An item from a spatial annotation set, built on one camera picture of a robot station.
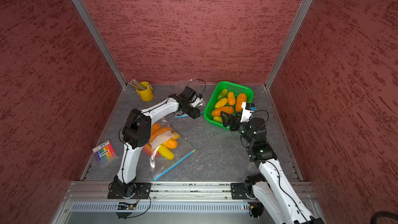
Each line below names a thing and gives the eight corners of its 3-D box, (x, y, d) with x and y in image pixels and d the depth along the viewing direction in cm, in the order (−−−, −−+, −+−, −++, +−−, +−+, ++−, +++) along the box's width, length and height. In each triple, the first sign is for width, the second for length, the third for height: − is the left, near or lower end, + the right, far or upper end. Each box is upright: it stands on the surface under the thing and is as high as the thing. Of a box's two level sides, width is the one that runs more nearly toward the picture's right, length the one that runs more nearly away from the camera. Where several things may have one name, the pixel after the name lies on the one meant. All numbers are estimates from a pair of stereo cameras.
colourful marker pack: (101, 165, 84) (99, 164, 82) (94, 150, 89) (92, 148, 88) (117, 153, 88) (115, 152, 86) (109, 140, 93) (108, 138, 92)
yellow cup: (140, 100, 112) (135, 91, 104) (143, 91, 118) (139, 81, 110) (152, 100, 112) (148, 91, 104) (155, 91, 118) (151, 81, 110)
